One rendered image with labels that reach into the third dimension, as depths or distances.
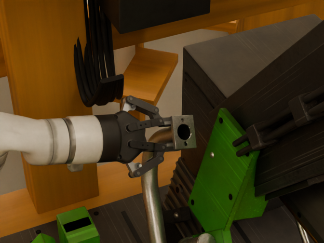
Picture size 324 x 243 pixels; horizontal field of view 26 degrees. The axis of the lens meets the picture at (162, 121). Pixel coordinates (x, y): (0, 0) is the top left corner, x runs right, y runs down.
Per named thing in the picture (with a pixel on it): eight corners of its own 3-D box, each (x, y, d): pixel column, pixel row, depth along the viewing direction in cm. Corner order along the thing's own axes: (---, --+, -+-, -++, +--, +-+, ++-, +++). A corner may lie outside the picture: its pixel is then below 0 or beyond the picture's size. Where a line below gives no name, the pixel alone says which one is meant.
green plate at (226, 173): (256, 242, 122) (297, 147, 110) (215, 249, 118) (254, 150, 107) (225, 199, 130) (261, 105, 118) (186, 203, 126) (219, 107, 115)
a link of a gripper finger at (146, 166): (126, 173, 113) (152, 152, 115) (132, 182, 113) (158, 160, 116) (133, 172, 110) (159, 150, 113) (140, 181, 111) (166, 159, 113)
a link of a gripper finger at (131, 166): (114, 156, 112) (125, 148, 113) (131, 180, 113) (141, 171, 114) (121, 155, 110) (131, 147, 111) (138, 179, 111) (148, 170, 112)
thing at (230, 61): (340, 188, 153) (369, 59, 131) (215, 231, 143) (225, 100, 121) (294, 137, 166) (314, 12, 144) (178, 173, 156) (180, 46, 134)
